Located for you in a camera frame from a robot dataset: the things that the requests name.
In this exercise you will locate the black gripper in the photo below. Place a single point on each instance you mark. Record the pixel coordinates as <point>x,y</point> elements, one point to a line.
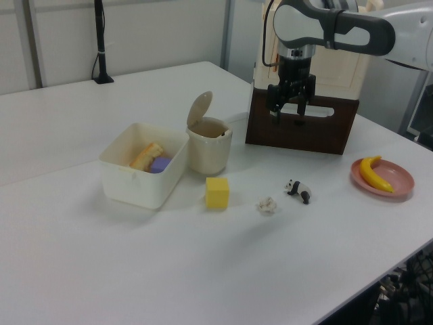
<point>291,81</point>

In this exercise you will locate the white paper ball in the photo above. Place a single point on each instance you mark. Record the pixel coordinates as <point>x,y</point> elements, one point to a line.
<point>267,204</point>

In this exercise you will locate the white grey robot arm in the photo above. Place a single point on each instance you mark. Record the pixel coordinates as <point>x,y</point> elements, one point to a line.
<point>358,27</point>

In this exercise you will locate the cream trash can with lid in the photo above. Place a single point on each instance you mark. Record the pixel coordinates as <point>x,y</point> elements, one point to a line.
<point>209,152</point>

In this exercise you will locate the dark brown wooden box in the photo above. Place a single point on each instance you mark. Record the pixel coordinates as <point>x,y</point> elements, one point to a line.
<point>297,139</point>

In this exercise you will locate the cream toy kitchen appliance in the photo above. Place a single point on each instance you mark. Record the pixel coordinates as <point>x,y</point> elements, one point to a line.
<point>338,74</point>

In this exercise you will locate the toy panda figure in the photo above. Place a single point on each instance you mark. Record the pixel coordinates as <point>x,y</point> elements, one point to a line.
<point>298,189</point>

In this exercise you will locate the yellow toy banana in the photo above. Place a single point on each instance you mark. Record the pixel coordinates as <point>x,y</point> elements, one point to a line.
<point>368,174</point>

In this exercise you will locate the yellow foam cube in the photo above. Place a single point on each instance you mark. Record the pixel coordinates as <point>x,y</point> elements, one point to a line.
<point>217,194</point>

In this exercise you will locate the pink plate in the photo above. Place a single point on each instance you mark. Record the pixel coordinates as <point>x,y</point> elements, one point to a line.
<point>400,179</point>

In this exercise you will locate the purple foam cube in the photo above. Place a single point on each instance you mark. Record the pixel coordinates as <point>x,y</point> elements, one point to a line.
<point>160,165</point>

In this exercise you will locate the orange yellow sponge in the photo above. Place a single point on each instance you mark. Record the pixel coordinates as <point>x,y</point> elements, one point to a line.
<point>145,157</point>

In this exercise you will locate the white plastic storage container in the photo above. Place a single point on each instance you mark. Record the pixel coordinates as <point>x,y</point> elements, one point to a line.
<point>135,189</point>

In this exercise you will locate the black pole stand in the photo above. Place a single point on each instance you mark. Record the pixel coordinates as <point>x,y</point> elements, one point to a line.
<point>101,40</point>

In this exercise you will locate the black equipment under table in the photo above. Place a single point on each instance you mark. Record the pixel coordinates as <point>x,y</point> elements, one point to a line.
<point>409,291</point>

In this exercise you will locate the grey metal frame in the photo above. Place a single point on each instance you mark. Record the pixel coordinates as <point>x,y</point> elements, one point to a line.
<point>417,101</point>

